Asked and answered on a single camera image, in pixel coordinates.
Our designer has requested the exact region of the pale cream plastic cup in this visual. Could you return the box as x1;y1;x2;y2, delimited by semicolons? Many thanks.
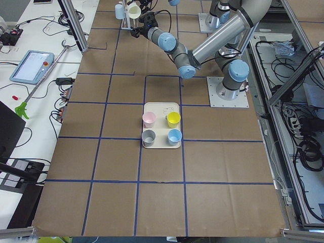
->
128;4;141;19

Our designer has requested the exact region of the white wire cup rack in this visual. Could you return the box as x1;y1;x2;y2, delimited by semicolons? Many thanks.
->
118;1;137;30

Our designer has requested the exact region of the black power adapter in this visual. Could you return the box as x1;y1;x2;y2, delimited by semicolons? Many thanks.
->
55;77;75;86

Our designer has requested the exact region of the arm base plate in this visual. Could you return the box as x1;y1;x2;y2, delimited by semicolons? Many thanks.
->
207;76;249;108
198;13;222;33

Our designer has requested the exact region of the grey plastic cup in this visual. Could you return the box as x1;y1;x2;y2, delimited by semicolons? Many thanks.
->
141;130;156;147

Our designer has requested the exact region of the pink plastic cup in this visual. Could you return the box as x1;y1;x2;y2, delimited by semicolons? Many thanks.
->
142;111;156;128

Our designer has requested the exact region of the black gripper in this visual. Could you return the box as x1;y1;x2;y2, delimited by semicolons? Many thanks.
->
130;24;158;38

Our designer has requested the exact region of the yellow plastic cup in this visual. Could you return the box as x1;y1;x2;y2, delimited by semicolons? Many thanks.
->
167;111;181;128

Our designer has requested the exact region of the green handled reacher grabber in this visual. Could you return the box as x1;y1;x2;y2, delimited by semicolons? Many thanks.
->
10;40;71;119

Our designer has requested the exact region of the cream plastic tray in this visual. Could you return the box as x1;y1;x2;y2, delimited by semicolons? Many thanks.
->
142;102;181;149

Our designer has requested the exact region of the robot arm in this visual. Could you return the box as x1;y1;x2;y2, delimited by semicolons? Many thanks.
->
130;1;195;71
172;1;271;101

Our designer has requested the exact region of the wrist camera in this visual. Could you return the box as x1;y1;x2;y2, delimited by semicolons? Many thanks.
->
139;12;158;27

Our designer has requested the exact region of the light blue plastic cup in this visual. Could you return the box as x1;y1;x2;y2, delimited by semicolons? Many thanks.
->
115;4;125;20

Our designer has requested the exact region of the black monitor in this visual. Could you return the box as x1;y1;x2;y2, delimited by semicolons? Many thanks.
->
1;103;44;183

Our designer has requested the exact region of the blue teach pendant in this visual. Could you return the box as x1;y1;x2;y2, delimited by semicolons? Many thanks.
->
9;50;54;85

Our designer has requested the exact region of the aluminium frame post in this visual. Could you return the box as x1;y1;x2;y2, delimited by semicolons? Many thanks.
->
58;0;89;53

